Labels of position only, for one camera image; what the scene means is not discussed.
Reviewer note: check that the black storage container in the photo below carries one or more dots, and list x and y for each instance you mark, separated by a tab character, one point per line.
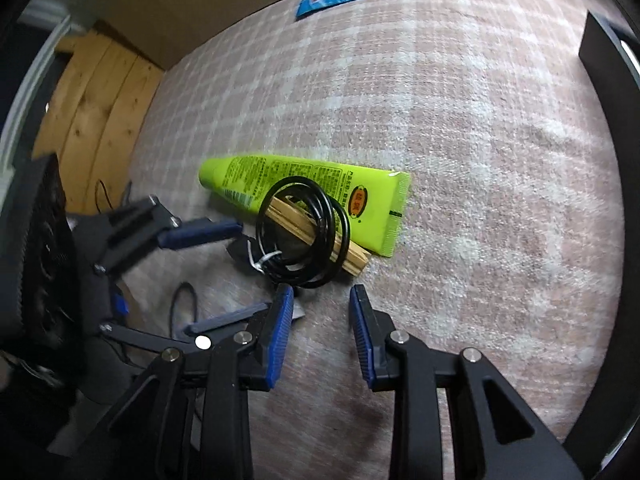
600	45

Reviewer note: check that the green tube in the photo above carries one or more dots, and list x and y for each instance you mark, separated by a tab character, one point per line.
300	172

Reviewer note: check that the pine wood board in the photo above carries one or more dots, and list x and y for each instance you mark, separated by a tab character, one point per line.
95	110

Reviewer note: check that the pink checked blanket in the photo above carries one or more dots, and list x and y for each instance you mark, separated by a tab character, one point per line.
475	160

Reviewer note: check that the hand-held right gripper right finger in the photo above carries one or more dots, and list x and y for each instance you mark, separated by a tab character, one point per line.
360	340

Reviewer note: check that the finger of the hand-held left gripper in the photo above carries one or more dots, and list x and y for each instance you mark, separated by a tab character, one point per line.
225	319
200	232

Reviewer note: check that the wooden block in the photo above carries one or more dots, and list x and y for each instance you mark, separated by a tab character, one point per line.
357	260

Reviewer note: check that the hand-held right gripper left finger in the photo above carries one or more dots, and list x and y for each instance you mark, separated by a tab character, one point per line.
277	340

